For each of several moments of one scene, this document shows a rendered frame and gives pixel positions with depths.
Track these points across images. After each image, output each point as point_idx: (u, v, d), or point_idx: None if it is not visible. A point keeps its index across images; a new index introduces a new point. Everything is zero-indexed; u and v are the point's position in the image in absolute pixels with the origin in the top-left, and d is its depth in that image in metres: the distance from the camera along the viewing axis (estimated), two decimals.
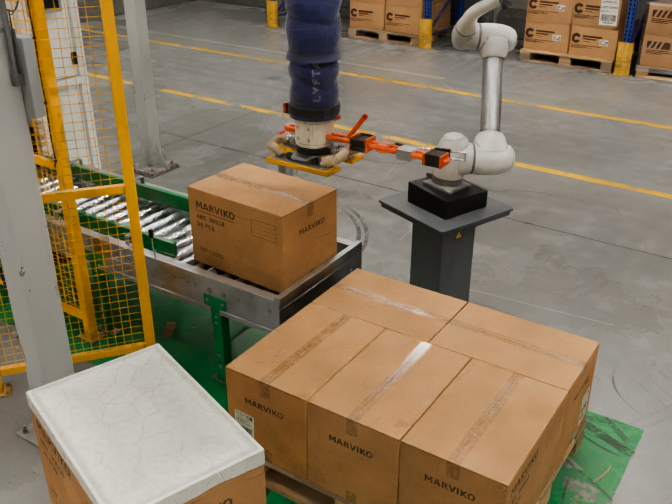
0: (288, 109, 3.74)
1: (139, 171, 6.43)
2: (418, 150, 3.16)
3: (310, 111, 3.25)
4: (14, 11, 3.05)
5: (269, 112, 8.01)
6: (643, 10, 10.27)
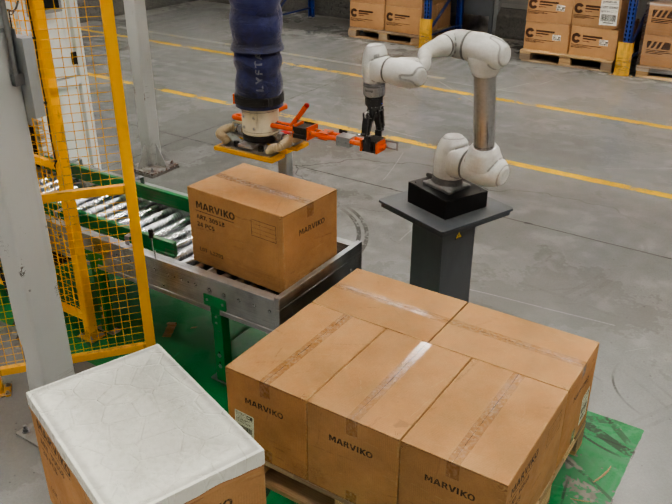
0: None
1: (139, 171, 6.43)
2: (356, 137, 3.32)
3: (254, 101, 3.40)
4: (14, 11, 3.05)
5: None
6: (643, 10, 10.27)
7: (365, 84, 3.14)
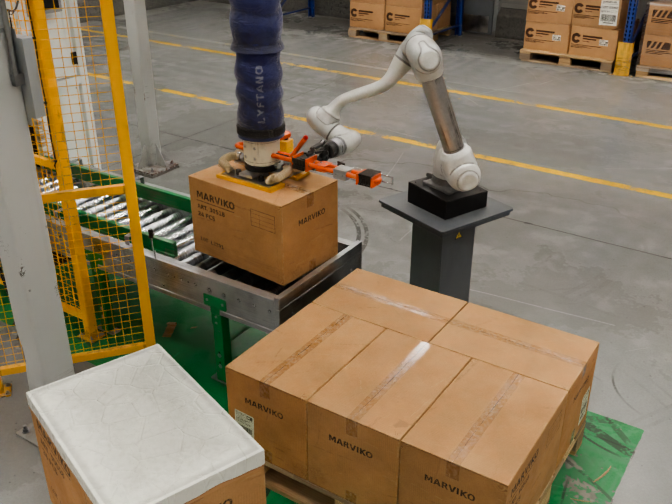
0: None
1: (139, 171, 6.43)
2: (353, 170, 3.38)
3: (255, 132, 3.47)
4: (14, 11, 3.05)
5: None
6: (643, 10, 10.27)
7: (341, 154, 3.70)
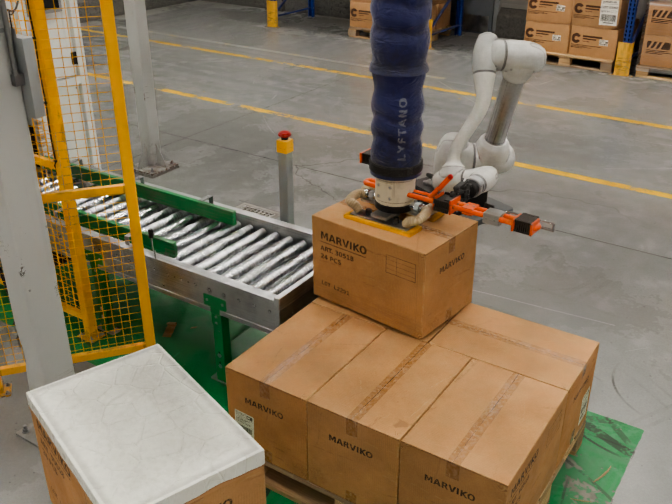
0: (364, 159, 3.63)
1: (139, 171, 6.43)
2: (506, 214, 3.03)
3: (393, 170, 3.14)
4: (14, 11, 3.05)
5: (269, 112, 8.01)
6: (643, 10, 10.27)
7: None
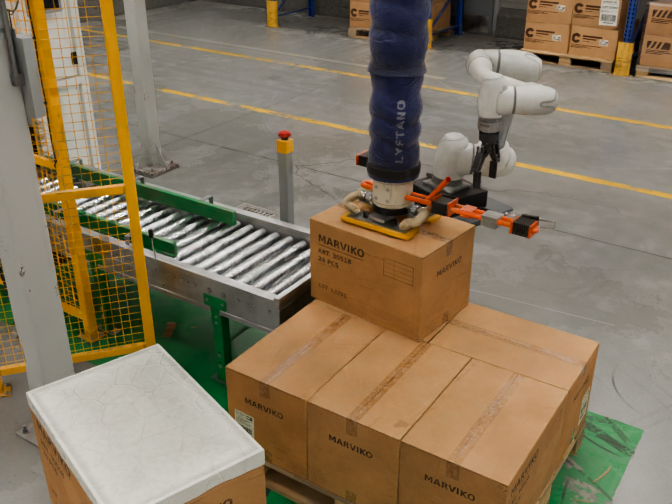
0: (361, 161, 3.63)
1: (139, 171, 6.43)
2: (504, 217, 3.03)
3: (391, 172, 3.13)
4: (14, 11, 3.05)
5: (269, 112, 8.01)
6: (643, 10, 10.27)
7: (481, 118, 2.89)
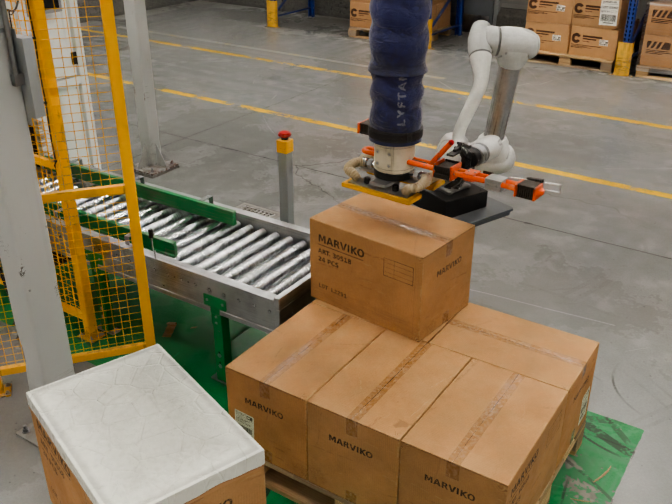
0: (362, 129, 3.56)
1: (139, 171, 6.43)
2: (508, 180, 2.96)
3: (393, 136, 3.07)
4: (14, 11, 3.05)
5: (269, 112, 8.01)
6: (643, 10, 10.27)
7: None
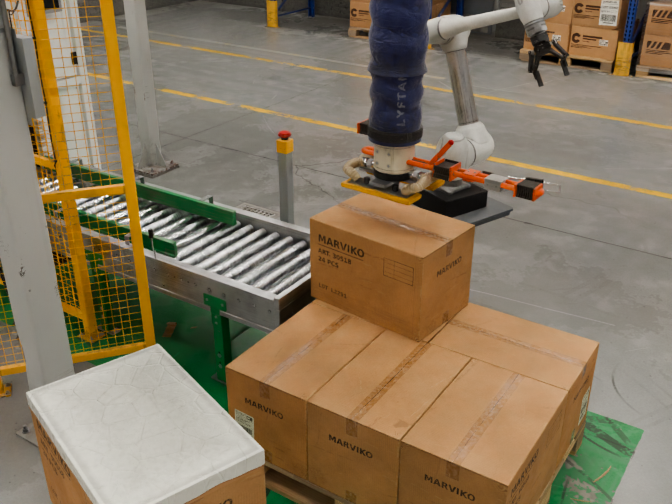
0: (362, 129, 3.56)
1: (139, 171, 6.43)
2: (508, 180, 2.96)
3: (392, 136, 3.07)
4: (14, 11, 3.05)
5: (269, 112, 8.01)
6: (643, 10, 10.27)
7: (539, 19, 3.34)
